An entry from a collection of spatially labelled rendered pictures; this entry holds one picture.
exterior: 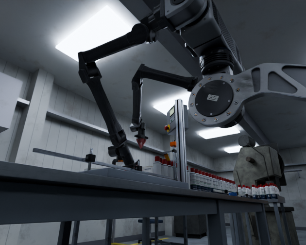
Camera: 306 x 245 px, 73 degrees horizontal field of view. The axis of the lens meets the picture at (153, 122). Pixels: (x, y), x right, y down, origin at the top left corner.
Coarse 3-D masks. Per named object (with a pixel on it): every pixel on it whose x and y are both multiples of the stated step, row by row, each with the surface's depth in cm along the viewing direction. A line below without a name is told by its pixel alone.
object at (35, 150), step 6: (36, 150) 72; (42, 150) 74; (54, 156) 78; (60, 156) 79; (66, 156) 81; (72, 156) 83; (96, 162) 92; (102, 162) 95; (120, 168) 103; (126, 168) 106; (150, 174) 121; (156, 174) 126
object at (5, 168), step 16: (0, 160) 28; (0, 176) 28; (16, 176) 29; (32, 176) 31; (48, 176) 32; (64, 176) 35; (80, 176) 37; (96, 176) 40; (144, 192) 57; (160, 192) 56; (176, 192) 61; (192, 192) 70; (208, 192) 80
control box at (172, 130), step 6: (174, 108) 149; (186, 108) 151; (168, 114) 160; (186, 114) 149; (168, 120) 158; (174, 120) 146; (186, 120) 147; (168, 126) 156; (174, 126) 145; (186, 126) 145; (168, 132) 155; (174, 132) 152
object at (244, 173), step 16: (240, 144) 509; (272, 144) 524; (240, 160) 494; (256, 160) 468; (272, 160) 451; (240, 176) 484; (256, 176) 459; (272, 176) 448; (272, 208) 415; (288, 208) 419; (272, 224) 414; (288, 224) 401; (256, 240) 426; (272, 240) 406
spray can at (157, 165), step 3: (156, 156) 136; (156, 159) 135; (159, 159) 136; (156, 162) 133; (159, 162) 134; (153, 165) 134; (156, 165) 132; (159, 165) 133; (153, 168) 133; (156, 168) 132; (159, 168) 132; (153, 171) 132; (156, 171) 131; (159, 171) 131; (159, 174) 131
